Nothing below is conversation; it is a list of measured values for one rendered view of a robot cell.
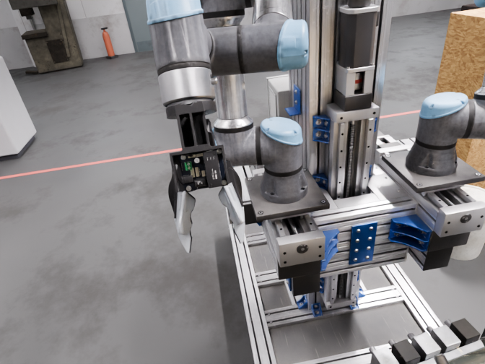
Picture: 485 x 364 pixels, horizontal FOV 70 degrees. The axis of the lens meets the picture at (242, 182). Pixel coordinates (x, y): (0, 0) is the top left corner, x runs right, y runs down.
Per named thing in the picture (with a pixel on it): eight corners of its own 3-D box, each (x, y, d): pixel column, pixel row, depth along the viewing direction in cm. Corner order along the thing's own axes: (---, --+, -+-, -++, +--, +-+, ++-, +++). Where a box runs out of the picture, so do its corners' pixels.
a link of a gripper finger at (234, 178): (224, 217, 51) (197, 165, 50) (224, 214, 53) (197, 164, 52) (252, 201, 52) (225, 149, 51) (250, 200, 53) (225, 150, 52)
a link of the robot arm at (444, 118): (413, 128, 116) (420, 89, 108) (458, 130, 112) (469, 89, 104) (417, 145, 106) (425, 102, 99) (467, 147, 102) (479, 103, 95)
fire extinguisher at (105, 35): (119, 55, 848) (110, 26, 811) (118, 58, 823) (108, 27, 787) (107, 57, 845) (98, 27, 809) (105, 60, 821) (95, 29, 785)
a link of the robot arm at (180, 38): (206, 1, 52) (191, -28, 43) (218, 75, 53) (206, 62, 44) (156, 12, 53) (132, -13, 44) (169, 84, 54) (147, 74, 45)
